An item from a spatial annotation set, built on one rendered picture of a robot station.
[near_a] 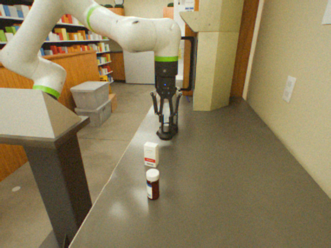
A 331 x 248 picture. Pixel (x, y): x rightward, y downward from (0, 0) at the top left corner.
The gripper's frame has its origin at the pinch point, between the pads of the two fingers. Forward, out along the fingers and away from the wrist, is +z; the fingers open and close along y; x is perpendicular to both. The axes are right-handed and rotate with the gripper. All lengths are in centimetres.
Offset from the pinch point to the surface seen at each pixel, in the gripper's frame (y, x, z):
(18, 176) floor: 172, -70, 104
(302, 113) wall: -56, -4, -5
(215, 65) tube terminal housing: -24, -45, -19
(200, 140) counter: -15.9, -4.1, 10.3
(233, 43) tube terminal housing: -35, -56, -31
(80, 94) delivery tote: 161, -197, 46
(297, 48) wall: -56, -23, -29
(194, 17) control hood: -10, -45, -44
